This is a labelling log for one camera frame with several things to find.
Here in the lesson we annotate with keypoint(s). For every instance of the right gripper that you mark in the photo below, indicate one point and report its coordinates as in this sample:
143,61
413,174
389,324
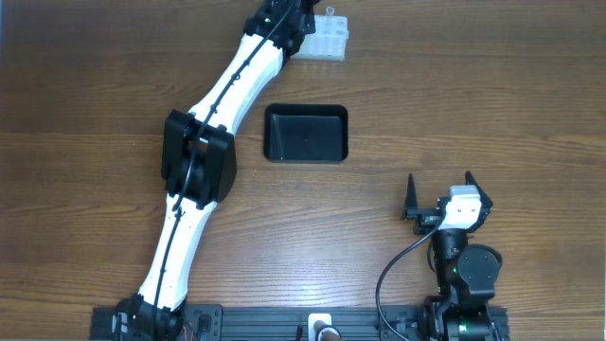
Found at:
428,220

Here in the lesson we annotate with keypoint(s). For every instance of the clear test tube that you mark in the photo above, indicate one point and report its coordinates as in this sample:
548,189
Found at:
278,137
330,12

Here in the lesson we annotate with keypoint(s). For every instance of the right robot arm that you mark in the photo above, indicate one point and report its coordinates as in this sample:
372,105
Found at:
478,272

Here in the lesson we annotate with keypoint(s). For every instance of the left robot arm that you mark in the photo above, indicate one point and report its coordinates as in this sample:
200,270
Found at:
265,71

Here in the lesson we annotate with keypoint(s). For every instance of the black tray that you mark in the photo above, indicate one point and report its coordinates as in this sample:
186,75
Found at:
312,137

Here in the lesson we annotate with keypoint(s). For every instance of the white test tube rack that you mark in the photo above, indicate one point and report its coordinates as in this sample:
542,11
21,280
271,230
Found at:
326,45

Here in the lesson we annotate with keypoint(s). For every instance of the mounting rail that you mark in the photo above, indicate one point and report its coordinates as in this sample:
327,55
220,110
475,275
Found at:
265,322

